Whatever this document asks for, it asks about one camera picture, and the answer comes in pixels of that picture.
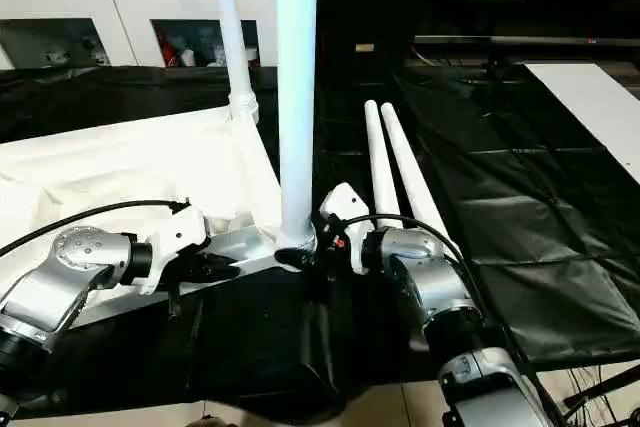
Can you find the black mat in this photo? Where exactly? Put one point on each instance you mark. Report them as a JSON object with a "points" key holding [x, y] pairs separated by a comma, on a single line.
{"points": [[520, 207]]}

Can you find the black metal rail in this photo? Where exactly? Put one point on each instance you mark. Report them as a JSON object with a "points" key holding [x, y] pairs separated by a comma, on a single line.
{"points": [[530, 42]]}

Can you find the white plastic table top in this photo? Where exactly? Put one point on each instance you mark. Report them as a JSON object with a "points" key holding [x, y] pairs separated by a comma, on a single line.
{"points": [[120, 167]]}

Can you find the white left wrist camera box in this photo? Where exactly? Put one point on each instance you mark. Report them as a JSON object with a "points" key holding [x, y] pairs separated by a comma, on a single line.
{"points": [[180, 237]]}

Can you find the white flat board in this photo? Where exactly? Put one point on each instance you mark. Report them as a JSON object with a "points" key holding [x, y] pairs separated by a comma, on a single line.
{"points": [[590, 112]]}

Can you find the white plastic table leg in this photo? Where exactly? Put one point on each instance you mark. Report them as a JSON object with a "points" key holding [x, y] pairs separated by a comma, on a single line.
{"points": [[410, 167], [297, 87], [380, 157], [232, 27]]}

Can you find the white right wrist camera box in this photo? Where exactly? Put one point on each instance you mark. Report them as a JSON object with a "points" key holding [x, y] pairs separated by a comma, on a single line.
{"points": [[343, 207]]}

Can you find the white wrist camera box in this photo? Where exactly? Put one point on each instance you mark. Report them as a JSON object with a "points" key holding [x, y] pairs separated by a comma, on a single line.
{"points": [[343, 207], [180, 237]]}

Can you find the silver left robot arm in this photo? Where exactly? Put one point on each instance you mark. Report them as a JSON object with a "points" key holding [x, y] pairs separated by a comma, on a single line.
{"points": [[60, 277]]}

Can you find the black stand leg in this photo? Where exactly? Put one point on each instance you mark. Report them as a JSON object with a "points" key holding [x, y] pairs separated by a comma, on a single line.
{"points": [[600, 387]]}

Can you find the white cabinet with glass doors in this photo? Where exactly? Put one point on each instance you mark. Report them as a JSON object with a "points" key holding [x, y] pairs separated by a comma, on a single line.
{"points": [[100, 2]]}

